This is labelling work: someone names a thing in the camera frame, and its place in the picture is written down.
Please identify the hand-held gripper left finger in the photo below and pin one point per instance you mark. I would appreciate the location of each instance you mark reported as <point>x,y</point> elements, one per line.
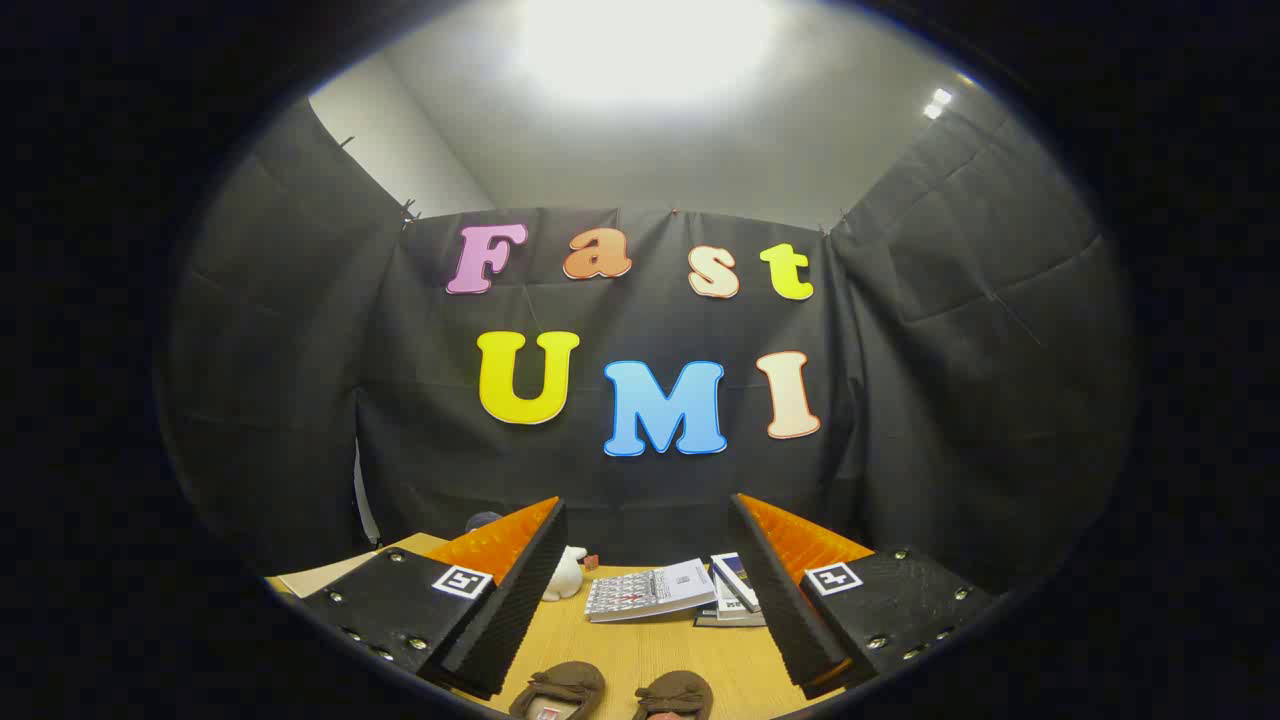
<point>520,610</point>

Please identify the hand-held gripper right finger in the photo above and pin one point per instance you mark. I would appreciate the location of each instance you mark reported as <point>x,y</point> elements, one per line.
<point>785,610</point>

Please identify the brown fuzzy slipper shoe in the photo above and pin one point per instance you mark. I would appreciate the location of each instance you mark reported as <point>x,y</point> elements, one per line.
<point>680,690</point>
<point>565,685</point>

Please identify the beige fabric storage box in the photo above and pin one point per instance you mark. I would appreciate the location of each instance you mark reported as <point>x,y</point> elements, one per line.
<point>340,572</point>

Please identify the white plush duck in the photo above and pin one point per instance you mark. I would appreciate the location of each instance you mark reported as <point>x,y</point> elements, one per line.
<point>565,580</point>

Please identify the white book with dark picture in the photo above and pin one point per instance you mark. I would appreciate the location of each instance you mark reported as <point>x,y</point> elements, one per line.
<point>737,578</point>

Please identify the dark grey book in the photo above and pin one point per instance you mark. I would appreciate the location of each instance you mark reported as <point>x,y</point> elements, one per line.
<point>725,622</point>

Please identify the blue and white plush penguin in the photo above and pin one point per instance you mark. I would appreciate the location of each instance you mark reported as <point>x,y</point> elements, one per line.
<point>484,521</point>

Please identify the grey patterned book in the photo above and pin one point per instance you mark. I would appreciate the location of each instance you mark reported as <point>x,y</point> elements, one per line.
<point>645,592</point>

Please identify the black backdrop cloth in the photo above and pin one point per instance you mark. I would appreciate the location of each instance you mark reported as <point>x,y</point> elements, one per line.
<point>640,320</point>

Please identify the bright ceiling light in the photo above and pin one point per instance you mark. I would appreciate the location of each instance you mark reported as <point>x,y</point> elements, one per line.
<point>650,40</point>

